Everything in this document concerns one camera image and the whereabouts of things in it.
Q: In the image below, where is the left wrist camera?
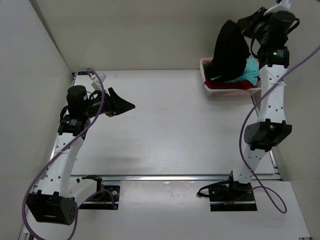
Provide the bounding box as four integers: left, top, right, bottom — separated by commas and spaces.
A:
90, 72, 107, 92

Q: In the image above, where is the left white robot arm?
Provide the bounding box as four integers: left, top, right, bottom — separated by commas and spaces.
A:
26, 85, 136, 226

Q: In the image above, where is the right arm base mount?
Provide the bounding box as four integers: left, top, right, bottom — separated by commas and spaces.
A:
196, 173, 258, 212

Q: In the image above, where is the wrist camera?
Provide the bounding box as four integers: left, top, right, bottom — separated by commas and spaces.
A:
263, 0, 292, 16
90, 72, 107, 92

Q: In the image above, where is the white plastic laundry basket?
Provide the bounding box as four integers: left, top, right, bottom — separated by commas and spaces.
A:
199, 58, 262, 97

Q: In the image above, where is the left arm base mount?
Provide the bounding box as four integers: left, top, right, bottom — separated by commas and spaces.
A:
69, 175, 121, 210

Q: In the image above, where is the pink t shirt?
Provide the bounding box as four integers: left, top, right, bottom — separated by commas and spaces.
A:
200, 58, 212, 67

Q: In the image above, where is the red t shirt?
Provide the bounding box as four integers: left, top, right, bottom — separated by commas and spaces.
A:
203, 77, 260, 90

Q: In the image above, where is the teal t shirt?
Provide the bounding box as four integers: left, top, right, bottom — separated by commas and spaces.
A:
225, 56, 260, 86

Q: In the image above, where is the black t shirt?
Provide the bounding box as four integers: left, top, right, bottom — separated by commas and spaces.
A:
204, 20, 250, 82

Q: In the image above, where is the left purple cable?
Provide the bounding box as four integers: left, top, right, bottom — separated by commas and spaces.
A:
21, 67, 116, 240

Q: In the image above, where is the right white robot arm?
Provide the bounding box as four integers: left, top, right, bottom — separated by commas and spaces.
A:
200, 1, 300, 204

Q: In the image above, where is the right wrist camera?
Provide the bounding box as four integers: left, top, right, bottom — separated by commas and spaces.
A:
263, 0, 292, 16

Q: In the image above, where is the blue label sticker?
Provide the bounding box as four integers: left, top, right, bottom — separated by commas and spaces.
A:
77, 71, 94, 76

